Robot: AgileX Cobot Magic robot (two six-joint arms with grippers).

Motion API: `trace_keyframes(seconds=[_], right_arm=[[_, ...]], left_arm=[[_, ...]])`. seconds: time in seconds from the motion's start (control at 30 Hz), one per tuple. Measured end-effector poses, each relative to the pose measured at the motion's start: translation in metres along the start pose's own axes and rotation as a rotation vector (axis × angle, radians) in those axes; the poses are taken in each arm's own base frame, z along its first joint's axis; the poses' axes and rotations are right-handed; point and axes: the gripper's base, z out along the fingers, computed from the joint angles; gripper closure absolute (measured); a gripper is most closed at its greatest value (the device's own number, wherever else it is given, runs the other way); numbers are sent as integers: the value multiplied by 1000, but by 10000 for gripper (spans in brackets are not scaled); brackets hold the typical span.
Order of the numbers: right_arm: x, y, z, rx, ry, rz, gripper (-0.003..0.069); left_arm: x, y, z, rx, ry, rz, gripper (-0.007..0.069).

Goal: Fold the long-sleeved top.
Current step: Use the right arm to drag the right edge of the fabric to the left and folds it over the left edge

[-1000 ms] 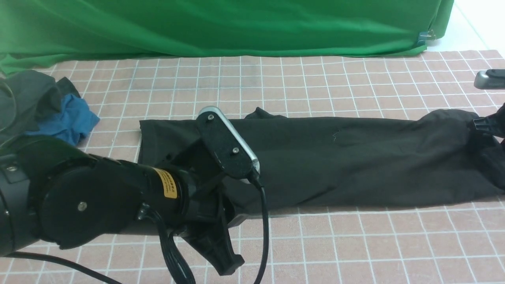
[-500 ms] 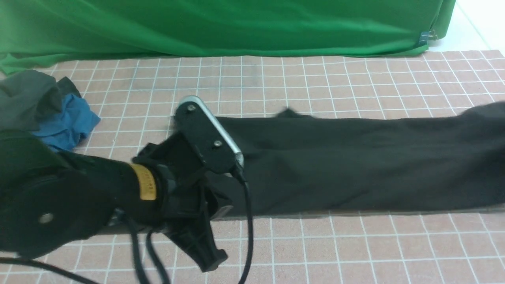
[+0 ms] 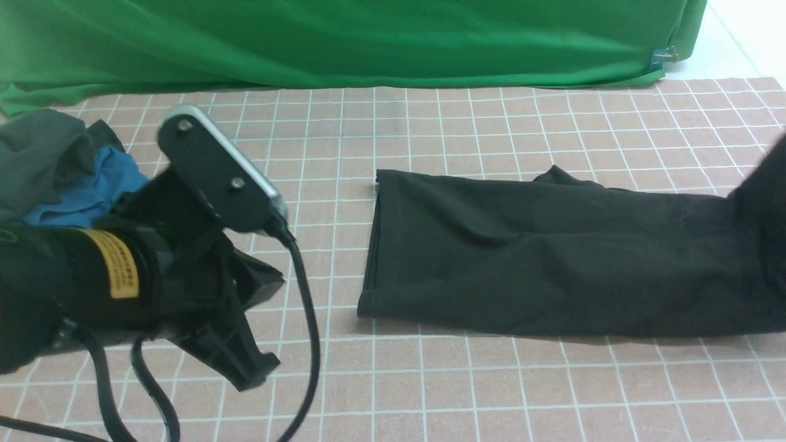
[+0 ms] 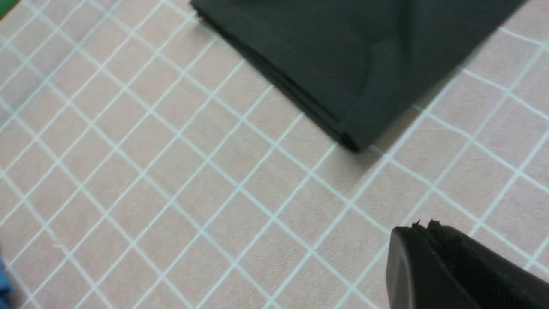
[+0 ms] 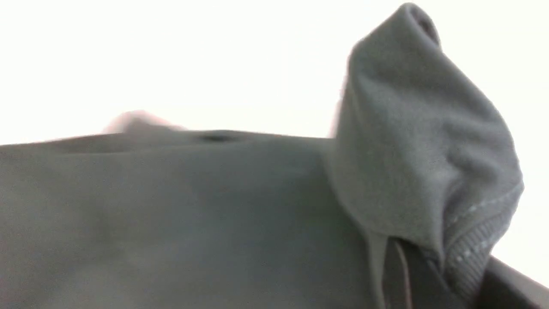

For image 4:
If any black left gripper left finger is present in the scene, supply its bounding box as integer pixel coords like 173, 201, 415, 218
386, 227, 477, 309

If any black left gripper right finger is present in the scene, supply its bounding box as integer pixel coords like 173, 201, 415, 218
414, 220, 549, 309

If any dark gray long-sleeve top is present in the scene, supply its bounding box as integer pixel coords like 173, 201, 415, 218
190, 0, 524, 152

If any pink checkered tablecloth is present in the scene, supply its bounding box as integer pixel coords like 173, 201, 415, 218
0, 0, 548, 309

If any blue garment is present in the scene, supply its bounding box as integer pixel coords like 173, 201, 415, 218
0, 261, 12, 309

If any green backdrop cloth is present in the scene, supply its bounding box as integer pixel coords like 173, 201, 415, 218
0, 0, 19, 19

